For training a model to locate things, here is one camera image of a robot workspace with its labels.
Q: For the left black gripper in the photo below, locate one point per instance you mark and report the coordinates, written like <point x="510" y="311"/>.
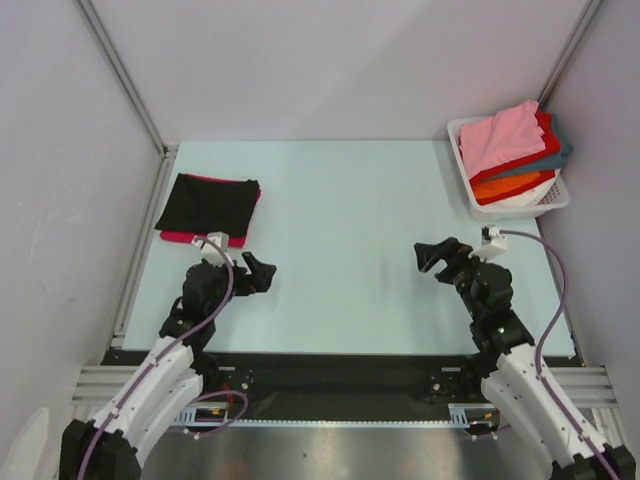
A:
<point x="259" y="280"/>

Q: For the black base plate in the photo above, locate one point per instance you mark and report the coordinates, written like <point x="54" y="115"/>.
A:
<point x="331" y="386"/>

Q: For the grey-blue t-shirt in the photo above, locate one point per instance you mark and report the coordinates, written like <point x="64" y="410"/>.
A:
<point x="557" y="157"/>

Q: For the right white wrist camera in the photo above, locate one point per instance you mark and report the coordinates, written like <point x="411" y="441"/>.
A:
<point x="494" y="243"/>

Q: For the aluminium frame post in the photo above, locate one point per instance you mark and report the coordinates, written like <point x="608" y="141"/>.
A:
<point x="113" y="59"/>
<point x="578" y="35"/>

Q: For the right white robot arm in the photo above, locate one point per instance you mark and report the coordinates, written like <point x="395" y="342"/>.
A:
<point x="509" y="371"/>

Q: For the black t-shirt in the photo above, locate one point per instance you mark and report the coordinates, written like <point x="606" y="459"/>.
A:
<point x="210" y="205"/>

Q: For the left aluminium frame post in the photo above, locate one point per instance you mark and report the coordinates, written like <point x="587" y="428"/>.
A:
<point x="113" y="59"/>

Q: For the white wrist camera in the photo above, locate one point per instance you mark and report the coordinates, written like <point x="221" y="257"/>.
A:
<point x="213" y="247"/>
<point x="494" y="243"/>

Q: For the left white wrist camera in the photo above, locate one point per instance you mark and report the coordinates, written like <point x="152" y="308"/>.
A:
<point x="213" y="247"/>

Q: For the right aluminium frame post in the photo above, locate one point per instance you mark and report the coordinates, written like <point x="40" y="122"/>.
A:
<point x="578" y="35"/>

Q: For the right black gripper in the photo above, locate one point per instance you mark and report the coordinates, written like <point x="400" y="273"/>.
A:
<point x="454" y="263"/>

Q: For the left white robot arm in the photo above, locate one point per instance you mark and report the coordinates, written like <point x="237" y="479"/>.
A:
<point x="116" y="441"/>

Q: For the red t-shirt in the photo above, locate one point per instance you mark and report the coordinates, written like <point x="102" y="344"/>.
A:
<point x="512" y="139"/>

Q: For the white plastic basket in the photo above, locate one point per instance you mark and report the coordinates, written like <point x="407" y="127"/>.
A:
<point x="557" y="197"/>

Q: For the orange t-shirt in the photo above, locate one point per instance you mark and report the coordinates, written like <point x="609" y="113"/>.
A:
<point x="499" y="189"/>

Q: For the pink t-shirt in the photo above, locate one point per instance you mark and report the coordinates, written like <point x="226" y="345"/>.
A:
<point x="509" y="135"/>

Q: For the white cable duct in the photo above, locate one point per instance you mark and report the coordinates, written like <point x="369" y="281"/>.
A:
<point x="455" y="416"/>

